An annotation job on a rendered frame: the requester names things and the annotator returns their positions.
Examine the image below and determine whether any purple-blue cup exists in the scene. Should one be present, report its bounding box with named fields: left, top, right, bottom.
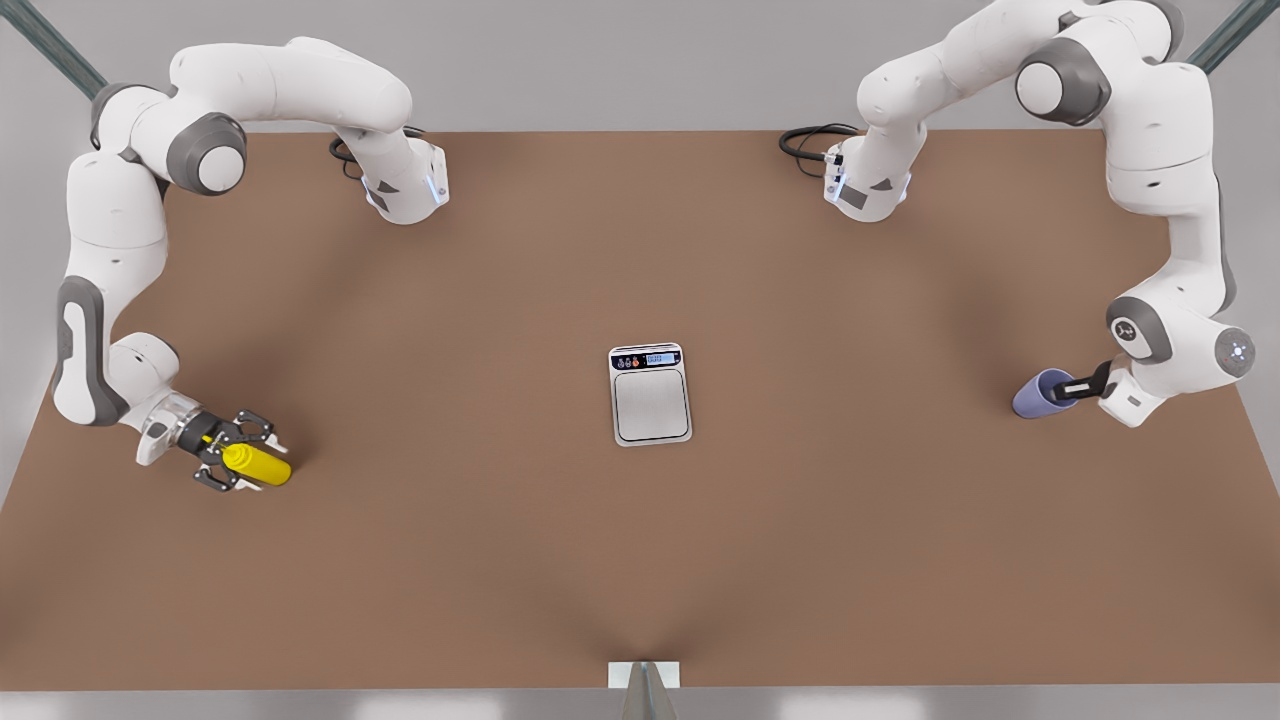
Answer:
left=1011, top=368, right=1080, bottom=420

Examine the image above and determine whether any yellow sauce bottle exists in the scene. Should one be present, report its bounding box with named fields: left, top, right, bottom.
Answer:
left=221, top=442, right=293, bottom=488

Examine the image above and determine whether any silver digital kitchen scale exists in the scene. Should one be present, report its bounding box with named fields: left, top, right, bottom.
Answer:
left=608, top=343, right=694, bottom=448

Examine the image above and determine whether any black cable loop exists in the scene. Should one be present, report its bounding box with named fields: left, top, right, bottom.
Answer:
left=329, top=125, right=428, bottom=182
left=779, top=123, right=863, bottom=180

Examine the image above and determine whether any silver frame post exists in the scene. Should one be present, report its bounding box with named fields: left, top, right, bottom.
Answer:
left=0, top=0, right=109, bottom=100
left=621, top=660, right=680, bottom=720
left=1186, top=0, right=1280, bottom=77

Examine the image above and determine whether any white frame post foot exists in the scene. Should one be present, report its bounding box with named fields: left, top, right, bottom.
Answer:
left=608, top=661, right=682, bottom=690

